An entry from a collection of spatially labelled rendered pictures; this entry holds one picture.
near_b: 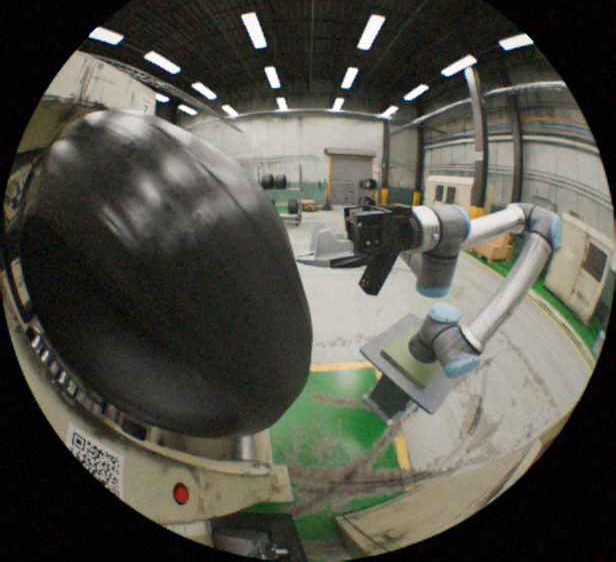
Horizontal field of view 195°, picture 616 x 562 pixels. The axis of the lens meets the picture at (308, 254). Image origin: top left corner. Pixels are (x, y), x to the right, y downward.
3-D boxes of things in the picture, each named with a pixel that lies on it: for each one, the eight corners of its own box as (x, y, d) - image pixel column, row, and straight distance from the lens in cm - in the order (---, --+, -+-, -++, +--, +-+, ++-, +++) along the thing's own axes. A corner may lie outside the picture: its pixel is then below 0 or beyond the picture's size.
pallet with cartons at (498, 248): (510, 263, 632) (517, 237, 620) (489, 264, 526) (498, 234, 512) (490, 251, 671) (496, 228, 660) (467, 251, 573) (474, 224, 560)
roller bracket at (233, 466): (277, 474, 52) (270, 474, 43) (135, 445, 70) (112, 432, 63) (275, 462, 52) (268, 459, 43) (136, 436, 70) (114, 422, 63)
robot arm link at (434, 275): (434, 276, 58) (441, 236, 54) (454, 300, 51) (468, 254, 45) (405, 280, 54) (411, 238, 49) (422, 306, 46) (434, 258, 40)
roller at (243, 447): (232, 464, 51) (253, 465, 51) (235, 463, 46) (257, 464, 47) (239, 350, 63) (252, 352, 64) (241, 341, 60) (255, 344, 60)
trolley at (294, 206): (301, 227, 562) (301, 163, 547) (259, 227, 582) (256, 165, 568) (302, 222, 627) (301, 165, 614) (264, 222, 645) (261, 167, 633)
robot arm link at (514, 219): (520, 196, 102) (391, 231, 60) (541, 203, 95) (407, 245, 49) (519, 222, 105) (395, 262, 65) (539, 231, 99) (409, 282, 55)
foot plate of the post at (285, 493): (294, 500, 139) (293, 501, 135) (246, 500, 143) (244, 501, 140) (286, 464, 137) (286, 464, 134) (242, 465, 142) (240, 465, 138)
